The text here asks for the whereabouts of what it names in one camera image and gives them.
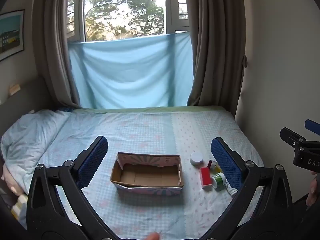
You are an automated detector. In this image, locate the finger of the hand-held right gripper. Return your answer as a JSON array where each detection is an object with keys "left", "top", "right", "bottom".
[
  {"left": 280, "top": 127, "right": 307, "bottom": 153},
  {"left": 304, "top": 119, "right": 320, "bottom": 136}
]

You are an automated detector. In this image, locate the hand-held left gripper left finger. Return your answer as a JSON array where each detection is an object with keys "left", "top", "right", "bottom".
[{"left": 26, "top": 135, "right": 118, "bottom": 240}]

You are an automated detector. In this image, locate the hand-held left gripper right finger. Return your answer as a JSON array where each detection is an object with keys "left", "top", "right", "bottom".
[{"left": 202, "top": 137, "right": 293, "bottom": 240}]

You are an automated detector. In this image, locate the green bottle white cap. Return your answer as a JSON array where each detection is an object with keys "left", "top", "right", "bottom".
[{"left": 210, "top": 172, "right": 227, "bottom": 190}]

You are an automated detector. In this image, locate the white plastic bottle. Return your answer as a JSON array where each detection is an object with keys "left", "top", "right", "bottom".
[{"left": 224, "top": 177, "right": 238, "bottom": 196}]

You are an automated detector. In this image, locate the red carton box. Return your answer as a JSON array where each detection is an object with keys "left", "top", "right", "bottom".
[{"left": 200, "top": 166, "right": 213, "bottom": 192}]

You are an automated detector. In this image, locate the white lidded jar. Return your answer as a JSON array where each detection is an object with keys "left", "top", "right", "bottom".
[{"left": 190, "top": 152, "right": 204, "bottom": 167}]

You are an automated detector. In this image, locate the patterned cardboard box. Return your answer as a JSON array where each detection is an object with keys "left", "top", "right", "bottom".
[{"left": 110, "top": 151, "right": 185, "bottom": 197}]

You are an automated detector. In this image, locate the person's right hand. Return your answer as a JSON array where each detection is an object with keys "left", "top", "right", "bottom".
[{"left": 305, "top": 173, "right": 320, "bottom": 207}]

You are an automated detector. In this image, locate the blue covered pillow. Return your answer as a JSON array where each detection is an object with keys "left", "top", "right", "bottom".
[{"left": 0, "top": 109, "right": 69, "bottom": 196}]

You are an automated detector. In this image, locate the checked blue bedspread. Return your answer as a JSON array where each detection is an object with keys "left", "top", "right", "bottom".
[{"left": 0, "top": 107, "right": 266, "bottom": 240}]

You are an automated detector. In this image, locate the pale yellow bundle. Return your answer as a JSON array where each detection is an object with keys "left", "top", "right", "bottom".
[{"left": 10, "top": 192, "right": 28, "bottom": 219}]

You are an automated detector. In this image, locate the grey headboard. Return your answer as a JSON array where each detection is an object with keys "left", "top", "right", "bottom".
[{"left": 0, "top": 76, "right": 54, "bottom": 140}]

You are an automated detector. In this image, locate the light blue hanging cloth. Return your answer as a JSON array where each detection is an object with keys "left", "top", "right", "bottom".
[{"left": 68, "top": 32, "right": 194, "bottom": 110}]

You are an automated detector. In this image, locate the small beige block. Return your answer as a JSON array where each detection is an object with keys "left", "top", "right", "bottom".
[{"left": 8, "top": 83, "right": 21, "bottom": 96}]

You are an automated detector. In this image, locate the brown curtain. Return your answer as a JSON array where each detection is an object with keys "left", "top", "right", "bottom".
[
  {"left": 32, "top": 0, "right": 87, "bottom": 107},
  {"left": 184, "top": 0, "right": 248, "bottom": 119}
]

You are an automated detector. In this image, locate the white framed window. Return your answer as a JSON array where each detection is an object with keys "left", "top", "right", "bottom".
[{"left": 65, "top": 0, "right": 191, "bottom": 43}]

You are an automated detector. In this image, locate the framed wall picture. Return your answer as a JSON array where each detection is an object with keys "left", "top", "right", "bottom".
[{"left": 0, "top": 9, "right": 25, "bottom": 62}]

